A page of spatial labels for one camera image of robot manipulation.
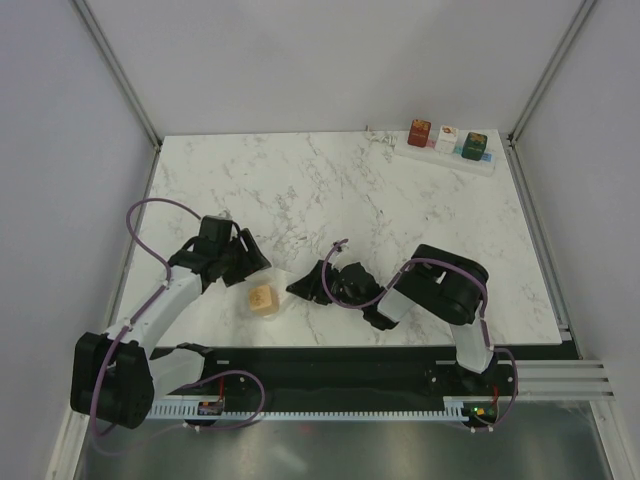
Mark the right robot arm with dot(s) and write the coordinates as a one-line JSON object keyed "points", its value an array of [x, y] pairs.
{"points": [[450, 287]]}

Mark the white cube socket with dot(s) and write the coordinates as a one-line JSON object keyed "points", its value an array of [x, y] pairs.
{"points": [[279, 279]]}

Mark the white power strip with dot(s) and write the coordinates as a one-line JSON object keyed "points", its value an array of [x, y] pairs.
{"points": [[483, 167]]}

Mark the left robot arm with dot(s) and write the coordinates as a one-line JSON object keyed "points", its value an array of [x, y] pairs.
{"points": [[115, 376]]}

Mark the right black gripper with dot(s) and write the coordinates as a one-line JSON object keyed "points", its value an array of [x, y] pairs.
{"points": [[311, 285]]}

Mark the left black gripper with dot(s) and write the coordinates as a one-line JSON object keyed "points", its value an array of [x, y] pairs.
{"points": [[253, 261]]}

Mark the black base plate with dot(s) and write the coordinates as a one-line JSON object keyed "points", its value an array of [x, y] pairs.
{"points": [[350, 378]]}

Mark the aluminium frame rail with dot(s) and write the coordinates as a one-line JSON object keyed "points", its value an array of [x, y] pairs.
{"points": [[539, 372]]}

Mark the white cable duct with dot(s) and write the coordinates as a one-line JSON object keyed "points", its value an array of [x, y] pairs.
{"points": [[194, 409]]}

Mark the white cube plug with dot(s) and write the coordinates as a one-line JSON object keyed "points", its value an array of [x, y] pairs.
{"points": [[447, 139]]}

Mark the green cube plug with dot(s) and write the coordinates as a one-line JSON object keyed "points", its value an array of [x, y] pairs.
{"points": [[474, 146]]}

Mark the red cube plug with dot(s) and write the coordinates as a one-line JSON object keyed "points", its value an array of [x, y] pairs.
{"points": [[418, 135]]}

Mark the beige cube plug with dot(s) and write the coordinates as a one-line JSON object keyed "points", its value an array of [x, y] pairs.
{"points": [[263, 300]]}

